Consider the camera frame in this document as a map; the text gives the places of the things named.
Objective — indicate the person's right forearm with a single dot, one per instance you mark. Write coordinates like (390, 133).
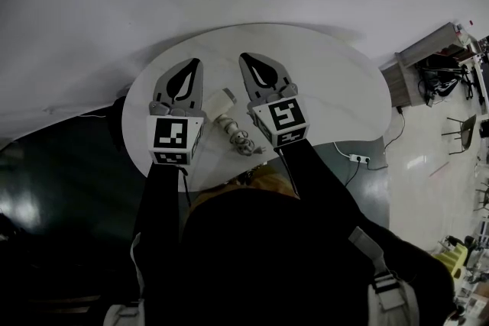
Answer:
(321, 183)

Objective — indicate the grey open shelf cabinet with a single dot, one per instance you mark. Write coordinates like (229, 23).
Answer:
(399, 88)

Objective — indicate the black bag in cabinet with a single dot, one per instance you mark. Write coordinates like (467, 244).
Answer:
(439, 86)

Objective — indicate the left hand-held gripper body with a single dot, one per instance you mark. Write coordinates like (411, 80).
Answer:
(170, 135)

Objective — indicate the white power strip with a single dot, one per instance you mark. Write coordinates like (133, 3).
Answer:
(360, 158)

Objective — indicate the person's yellow trousers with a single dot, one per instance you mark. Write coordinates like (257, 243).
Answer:
(275, 181)

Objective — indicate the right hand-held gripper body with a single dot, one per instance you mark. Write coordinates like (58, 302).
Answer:
(284, 116)

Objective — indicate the person's left forearm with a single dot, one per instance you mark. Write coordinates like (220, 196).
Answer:
(160, 202)

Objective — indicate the green foam block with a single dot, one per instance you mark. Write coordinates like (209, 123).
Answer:
(452, 263)

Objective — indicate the cream hair dryer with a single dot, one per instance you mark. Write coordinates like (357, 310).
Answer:
(218, 101)

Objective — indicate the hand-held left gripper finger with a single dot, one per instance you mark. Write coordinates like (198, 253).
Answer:
(196, 95)
(160, 88)

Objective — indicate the person's black torso clothing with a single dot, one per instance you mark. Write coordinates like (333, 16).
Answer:
(275, 263)

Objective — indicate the dark metal chair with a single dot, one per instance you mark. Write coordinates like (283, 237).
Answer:
(468, 131)

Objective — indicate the white round table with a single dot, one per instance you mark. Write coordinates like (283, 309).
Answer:
(336, 88)

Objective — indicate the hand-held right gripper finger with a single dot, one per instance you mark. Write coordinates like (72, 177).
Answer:
(283, 78)
(252, 89)

